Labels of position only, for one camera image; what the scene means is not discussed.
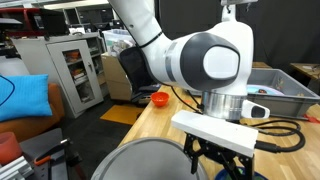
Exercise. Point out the large grey round plate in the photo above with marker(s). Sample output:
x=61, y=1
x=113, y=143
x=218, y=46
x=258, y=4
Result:
x=150, y=160

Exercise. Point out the orange sofa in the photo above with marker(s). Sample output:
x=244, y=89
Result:
x=31, y=128

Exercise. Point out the aluminium extrusion bar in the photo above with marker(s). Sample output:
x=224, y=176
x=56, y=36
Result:
x=13, y=168

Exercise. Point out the red plastic bowl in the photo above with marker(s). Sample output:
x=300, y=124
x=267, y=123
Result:
x=160, y=98

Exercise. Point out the red bucket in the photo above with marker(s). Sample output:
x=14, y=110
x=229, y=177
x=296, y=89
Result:
x=8, y=148

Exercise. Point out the blue pillow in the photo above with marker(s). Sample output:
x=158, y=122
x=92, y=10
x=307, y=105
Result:
x=25, y=96

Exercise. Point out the grey metal cabinet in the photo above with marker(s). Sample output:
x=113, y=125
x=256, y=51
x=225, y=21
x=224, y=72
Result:
x=71, y=76

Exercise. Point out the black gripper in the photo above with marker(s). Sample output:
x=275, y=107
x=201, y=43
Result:
x=218, y=151

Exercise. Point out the black office chair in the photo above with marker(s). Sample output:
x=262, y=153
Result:
x=136, y=71

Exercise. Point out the yellow floor mat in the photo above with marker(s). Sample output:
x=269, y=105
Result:
x=121, y=115

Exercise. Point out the plain tall cardboard box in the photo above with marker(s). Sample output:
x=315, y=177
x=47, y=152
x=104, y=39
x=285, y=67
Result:
x=113, y=76

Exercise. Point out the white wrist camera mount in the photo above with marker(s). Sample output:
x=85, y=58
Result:
x=213, y=130

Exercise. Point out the grey plastic bin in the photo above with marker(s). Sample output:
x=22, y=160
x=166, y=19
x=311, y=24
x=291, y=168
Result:
x=286, y=100

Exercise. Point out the small red object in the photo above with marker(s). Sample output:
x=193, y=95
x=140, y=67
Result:
x=312, y=118

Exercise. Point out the green zucchini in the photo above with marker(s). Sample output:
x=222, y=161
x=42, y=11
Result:
x=233, y=176

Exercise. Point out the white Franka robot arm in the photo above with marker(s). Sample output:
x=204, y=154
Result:
x=200, y=63

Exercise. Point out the clear lidded storage bin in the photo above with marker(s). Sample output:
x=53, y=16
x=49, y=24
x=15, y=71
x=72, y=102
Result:
x=116, y=40

